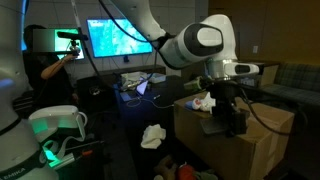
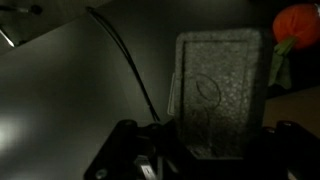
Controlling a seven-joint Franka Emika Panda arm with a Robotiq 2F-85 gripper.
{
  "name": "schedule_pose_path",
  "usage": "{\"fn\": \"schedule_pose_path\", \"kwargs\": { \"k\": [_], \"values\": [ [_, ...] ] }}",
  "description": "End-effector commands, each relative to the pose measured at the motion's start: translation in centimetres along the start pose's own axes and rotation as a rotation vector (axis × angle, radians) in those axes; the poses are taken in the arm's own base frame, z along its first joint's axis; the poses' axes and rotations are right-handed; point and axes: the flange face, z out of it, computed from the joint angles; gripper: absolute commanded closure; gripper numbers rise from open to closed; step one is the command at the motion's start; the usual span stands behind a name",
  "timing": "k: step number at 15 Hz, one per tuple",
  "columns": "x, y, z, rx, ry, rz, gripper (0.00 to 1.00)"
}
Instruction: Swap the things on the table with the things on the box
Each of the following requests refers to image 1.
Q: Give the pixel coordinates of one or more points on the black camera tripod head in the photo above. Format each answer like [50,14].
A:
[75,48]

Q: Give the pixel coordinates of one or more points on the brown cardboard box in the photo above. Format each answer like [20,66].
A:
[233,156]

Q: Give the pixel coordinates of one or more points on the small lit wall screen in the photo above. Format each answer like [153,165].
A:
[63,45]

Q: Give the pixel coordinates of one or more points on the white cloth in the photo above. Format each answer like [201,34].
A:
[206,103]

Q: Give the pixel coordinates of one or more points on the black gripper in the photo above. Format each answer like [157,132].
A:
[223,96]

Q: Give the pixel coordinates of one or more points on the small cardboard box background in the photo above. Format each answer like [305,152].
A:
[270,75]

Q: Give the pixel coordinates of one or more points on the blue cloth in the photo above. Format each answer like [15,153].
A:
[188,106]

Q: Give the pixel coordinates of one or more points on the yellow wrist mount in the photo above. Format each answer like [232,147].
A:
[193,84]

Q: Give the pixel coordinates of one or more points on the black stereo camera bar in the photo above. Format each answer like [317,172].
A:
[71,35]

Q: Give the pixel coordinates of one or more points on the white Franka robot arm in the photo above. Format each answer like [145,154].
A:
[200,43]

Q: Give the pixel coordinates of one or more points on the silver open laptop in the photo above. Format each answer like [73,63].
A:
[141,87]

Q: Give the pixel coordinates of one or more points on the bystander hand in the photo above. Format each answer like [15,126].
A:
[69,57]

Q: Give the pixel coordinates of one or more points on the red plush toy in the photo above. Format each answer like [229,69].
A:
[186,173]

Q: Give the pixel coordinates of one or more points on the large cyan lit screen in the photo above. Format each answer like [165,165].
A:
[116,38]

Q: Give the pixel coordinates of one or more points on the pale plastic container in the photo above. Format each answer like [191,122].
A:
[157,78]

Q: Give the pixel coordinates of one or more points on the white wall outlet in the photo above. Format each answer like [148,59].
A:
[255,49]

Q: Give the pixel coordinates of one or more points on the bystander forearm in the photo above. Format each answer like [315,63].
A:
[53,68]

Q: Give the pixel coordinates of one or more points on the green plaid sofa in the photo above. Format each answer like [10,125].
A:
[293,86]

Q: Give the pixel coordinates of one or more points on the white crumpled background bag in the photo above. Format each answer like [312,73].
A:
[131,80]

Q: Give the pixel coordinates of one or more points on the dark red floor object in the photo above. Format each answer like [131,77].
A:
[165,170]

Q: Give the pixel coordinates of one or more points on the bystander dark clothed body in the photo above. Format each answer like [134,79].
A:
[50,90]

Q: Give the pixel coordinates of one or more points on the white towel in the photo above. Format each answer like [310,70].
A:
[152,136]

